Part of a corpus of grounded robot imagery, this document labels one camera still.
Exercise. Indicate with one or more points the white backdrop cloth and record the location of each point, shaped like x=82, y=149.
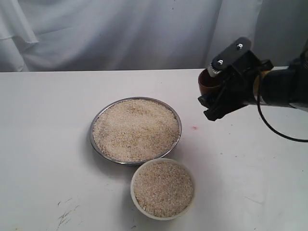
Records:
x=87, y=35

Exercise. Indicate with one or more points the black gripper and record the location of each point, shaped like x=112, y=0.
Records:
x=237, y=89

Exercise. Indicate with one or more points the steel plate of rice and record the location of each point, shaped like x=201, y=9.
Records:
x=134, y=130

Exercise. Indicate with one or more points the brown wooden cup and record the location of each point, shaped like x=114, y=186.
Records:
x=208, y=84

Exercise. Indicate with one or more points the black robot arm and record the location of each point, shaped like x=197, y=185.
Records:
x=283, y=88

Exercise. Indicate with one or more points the white bowl of rice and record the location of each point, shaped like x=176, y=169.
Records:
x=162, y=189

